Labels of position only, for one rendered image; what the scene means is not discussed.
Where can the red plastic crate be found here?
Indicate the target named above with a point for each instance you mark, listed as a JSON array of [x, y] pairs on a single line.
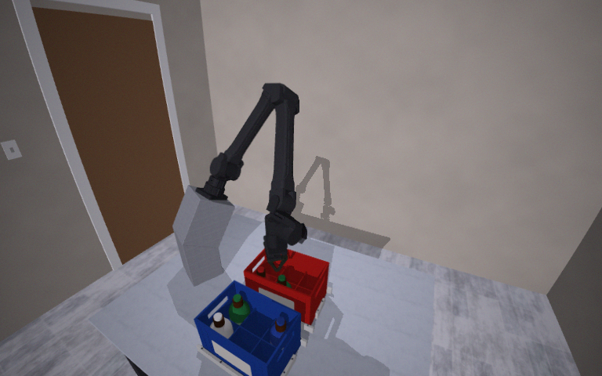
[[301, 297]]

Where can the white bottle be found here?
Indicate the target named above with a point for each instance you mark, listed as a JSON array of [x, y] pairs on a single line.
[[222, 325]]

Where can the blue plastic crate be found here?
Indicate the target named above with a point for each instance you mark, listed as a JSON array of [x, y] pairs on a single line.
[[243, 348]]

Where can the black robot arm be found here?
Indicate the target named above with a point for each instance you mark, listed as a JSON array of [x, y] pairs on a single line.
[[282, 197]]

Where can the green bottle with pale green label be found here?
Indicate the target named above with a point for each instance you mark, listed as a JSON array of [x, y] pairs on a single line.
[[239, 309], [282, 280]]

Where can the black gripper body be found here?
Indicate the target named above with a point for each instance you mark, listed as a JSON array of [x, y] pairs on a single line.
[[271, 248]]

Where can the red bottle with pink label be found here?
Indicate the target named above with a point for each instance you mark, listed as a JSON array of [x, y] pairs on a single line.
[[262, 272]]

